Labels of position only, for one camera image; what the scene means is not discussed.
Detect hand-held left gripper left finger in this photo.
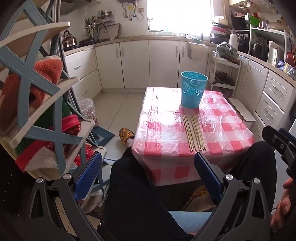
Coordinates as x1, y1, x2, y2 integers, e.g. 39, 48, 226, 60
24, 151, 109, 241

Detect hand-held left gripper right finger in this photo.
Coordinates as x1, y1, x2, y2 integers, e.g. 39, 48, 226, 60
194, 152, 272, 241

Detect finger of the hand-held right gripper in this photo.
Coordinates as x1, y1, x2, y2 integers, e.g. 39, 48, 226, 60
278, 127, 296, 152
262, 126, 292, 163

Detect bundle of wooden chopsticks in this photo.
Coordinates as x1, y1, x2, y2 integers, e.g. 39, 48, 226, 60
183, 114, 207, 152

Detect blue perforated plastic basket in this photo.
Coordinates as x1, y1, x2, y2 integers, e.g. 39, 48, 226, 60
181, 71, 208, 108

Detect person's right hand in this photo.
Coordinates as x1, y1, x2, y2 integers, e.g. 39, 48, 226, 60
270, 178, 296, 233

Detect person's right yellow patterned slipper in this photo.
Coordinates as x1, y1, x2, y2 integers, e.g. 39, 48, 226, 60
181, 185, 214, 211

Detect person's yellow patterned slipper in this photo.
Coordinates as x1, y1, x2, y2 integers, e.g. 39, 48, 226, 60
119, 127, 136, 147
181, 185, 214, 211

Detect person's right leg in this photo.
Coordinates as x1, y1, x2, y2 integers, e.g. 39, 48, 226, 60
228, 140, 278, 186

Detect person's leg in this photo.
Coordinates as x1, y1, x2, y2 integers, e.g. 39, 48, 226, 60
228, 140, 278, 186
105, 139, 192, 241

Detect blue dustpan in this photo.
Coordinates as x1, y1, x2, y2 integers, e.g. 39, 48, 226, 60
91, 126, 116, 147

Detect white step stool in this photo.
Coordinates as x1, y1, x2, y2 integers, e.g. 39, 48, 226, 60
228, 98, 257, 130

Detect blue chair cushion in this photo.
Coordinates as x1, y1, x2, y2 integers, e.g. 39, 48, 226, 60
169, 210, 213, 235

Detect person's left leg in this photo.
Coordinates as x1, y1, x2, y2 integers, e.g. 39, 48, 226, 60
105, 139, 192, 241

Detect person's left yellow patterned slipper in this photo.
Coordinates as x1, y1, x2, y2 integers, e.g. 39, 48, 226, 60
119, 127, 136, 147

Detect red and white plush slipper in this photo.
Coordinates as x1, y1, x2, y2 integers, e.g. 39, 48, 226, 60
15, 141, 79, 173

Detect floral trash bin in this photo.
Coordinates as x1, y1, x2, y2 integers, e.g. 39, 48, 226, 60
76, 98, 96, 127

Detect table with pink checked cloth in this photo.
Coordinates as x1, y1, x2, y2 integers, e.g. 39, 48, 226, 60
131, 87, 256, 187

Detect green knit slipper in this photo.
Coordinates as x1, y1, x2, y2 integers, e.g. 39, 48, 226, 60
35, 102, 73, 130

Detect red pan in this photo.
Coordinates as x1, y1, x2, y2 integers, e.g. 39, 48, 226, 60
285, 51, 296, 66

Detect black pan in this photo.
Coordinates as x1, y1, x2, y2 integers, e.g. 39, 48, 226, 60
214, 72, 235, 85

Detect white electric water boiler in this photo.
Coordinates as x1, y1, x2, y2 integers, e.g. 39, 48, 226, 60
268, 40, 285, 67

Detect black cooking pot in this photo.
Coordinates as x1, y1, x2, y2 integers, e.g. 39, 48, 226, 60
250, 43, 269, 61

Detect white trolley rack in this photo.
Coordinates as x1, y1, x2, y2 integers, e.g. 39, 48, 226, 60
206, 50, 241, 98

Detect green plastic bag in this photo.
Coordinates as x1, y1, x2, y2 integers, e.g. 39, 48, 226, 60
216, 42, 239, 61

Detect orange plush slipper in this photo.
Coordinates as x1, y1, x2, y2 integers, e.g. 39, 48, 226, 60
34, 56, 63, 84
0, 74, 48, 127

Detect white counter shelf rack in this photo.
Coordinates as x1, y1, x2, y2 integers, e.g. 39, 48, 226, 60
248, 23, 292, 65

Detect white hanging door bin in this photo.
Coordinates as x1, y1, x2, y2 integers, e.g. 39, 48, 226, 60
187, 41, 207, 60

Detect green board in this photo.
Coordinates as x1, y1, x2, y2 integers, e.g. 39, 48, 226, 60
248, 13, 261, 29

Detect cream kitchen base cabinets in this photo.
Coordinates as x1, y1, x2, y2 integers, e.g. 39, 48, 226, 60
63, 36, 296, 149

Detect stack of dishes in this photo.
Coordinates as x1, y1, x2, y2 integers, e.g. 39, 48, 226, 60
210, 16, 229, 44

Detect blue and white shoe rack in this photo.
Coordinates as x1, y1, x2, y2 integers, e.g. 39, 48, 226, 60
0, 0, 109, 209

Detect black microwave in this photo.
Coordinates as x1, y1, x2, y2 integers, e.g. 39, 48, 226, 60
231, 15, 249, 30

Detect black wok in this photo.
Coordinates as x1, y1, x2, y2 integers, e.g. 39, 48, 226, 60
79, 37, 96, 47

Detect steel kettle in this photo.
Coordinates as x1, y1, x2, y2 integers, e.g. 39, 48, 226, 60
62, 30, 78, 52

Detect kitchen window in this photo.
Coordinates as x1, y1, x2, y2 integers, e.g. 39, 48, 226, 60
147, 0, 214, 33

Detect range hood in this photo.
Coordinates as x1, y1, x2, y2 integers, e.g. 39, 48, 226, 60
60, 0, 93, 14

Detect grey sliding door frame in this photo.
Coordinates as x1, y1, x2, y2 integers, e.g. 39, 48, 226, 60
46, 0, 85, 121

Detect wall utensil rack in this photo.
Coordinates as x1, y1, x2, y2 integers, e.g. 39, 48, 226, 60
84, 10, 116, 30

